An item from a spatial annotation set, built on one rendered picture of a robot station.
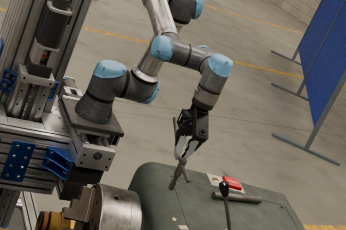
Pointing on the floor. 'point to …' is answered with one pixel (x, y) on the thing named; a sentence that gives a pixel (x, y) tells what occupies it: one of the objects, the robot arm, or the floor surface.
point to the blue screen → (322, 58)
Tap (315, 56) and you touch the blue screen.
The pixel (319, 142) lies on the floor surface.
